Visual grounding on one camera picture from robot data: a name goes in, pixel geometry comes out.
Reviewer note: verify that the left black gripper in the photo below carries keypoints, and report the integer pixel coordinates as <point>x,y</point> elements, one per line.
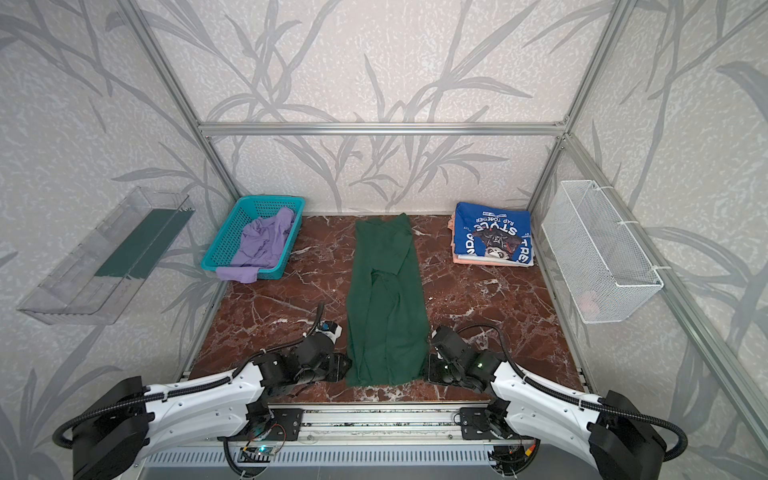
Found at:
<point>339,365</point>

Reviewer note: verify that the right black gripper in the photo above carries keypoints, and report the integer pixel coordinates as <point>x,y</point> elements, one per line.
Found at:
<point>437,367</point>

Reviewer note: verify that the dark green t shirt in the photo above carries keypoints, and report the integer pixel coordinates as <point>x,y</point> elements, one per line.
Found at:
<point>386,313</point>

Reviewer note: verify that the teal plastic laundry basket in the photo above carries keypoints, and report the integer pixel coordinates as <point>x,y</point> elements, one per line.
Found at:
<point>254,206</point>

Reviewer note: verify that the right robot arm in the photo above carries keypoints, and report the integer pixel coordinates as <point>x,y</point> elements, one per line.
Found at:
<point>628,446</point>

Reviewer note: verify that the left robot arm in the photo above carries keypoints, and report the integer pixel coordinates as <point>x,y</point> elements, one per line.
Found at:
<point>134,420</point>

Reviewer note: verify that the green circuit board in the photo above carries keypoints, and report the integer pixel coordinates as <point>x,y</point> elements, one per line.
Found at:
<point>252,454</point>

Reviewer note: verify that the lilac purple t shirt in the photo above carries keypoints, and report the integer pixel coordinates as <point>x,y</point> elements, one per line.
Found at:
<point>261,245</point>

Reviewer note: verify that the folded blue printed t shirt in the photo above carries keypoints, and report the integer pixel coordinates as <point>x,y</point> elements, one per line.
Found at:
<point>486,231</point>

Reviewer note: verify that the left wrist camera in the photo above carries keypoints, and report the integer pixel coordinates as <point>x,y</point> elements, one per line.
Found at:
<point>331,330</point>

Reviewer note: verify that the aluminium frame rail base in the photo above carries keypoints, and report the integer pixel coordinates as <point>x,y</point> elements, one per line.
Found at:
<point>372,423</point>

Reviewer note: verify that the white wire mesh basket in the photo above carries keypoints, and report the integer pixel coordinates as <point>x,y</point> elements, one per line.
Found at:
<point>606,271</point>

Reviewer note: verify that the clear acrylic wall shelf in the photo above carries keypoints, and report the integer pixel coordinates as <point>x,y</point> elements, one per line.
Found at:
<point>94,284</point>

